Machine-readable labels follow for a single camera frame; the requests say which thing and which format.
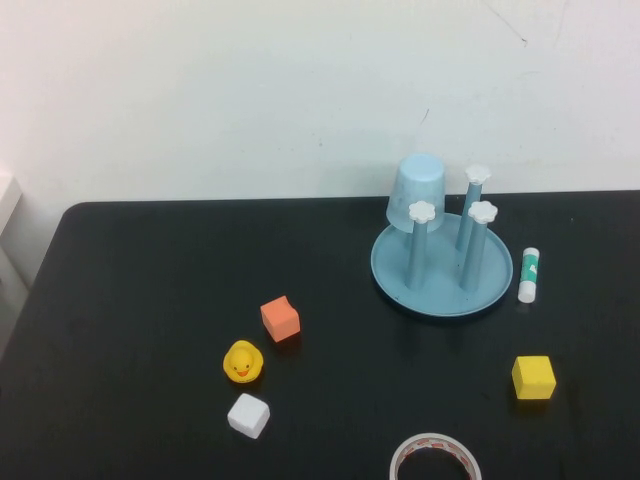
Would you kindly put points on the light blue plastic cup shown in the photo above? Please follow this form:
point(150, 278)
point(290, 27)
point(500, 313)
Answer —
point(417, 180)

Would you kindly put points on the yellow rubber duck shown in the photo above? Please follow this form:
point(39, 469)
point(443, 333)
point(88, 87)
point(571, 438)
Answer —
point(242, 362)

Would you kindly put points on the clear tape roll red print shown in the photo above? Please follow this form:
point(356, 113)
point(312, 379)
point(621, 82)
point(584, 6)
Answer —
point(435, 440)

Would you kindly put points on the white green glue stick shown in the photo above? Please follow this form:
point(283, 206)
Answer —
point(530, 275)

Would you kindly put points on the white foam cube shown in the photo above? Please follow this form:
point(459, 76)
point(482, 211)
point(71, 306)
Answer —
point(248, 416)

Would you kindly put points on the orange foam cube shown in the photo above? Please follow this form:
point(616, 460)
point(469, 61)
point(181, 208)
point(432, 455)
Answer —
point(280, 319)

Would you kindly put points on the yellow foam cube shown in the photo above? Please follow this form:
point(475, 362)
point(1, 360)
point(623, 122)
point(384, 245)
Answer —
point(534, 378)

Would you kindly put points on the blue cup stand white caps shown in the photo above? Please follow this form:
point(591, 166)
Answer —
point(440, 280)

